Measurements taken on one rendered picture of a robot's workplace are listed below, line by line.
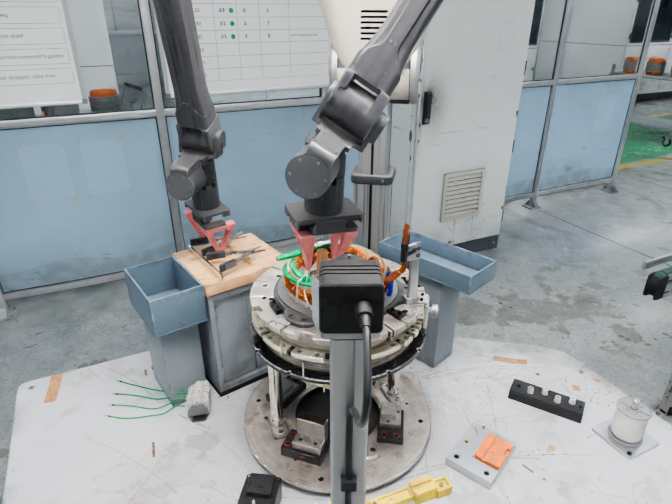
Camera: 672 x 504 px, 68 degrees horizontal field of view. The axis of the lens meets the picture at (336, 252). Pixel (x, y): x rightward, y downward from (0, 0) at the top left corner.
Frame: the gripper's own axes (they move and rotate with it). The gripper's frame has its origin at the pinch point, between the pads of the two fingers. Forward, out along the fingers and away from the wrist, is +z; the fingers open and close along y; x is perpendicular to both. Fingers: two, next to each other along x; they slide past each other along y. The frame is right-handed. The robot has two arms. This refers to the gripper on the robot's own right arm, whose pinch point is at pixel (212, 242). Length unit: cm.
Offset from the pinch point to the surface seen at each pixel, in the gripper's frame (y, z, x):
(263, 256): 8.7, 2.4, 7.9
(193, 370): 11.5, 22.5, -12.7
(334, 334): 74, -31, -20
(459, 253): 32, 4, 46
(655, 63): -199, 52, 680
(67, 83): -191, -5, 9
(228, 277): 13.0, 1.7, -2.6
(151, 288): -3.1, 8.3, -14.3
